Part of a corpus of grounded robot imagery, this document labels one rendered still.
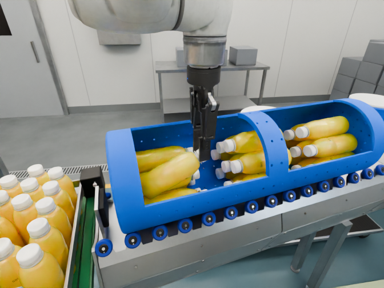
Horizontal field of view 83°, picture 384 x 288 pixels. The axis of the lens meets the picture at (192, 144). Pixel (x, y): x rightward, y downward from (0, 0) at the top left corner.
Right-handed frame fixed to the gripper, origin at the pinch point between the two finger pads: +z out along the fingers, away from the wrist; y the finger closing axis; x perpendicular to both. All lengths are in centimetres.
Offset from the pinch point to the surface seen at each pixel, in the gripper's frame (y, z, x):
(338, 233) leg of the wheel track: -2, 64, -74
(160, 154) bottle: 9.0, 6.3, 9.6
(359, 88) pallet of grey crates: 187, 64, -338
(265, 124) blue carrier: 0.6, -2.7, -19.8
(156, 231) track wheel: -4.7, 22.6, 14.6
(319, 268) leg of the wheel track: -2, 95, -74
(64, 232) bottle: 1.0, 20.3, 38.0
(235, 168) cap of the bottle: -1.0, 9.4, -10.6
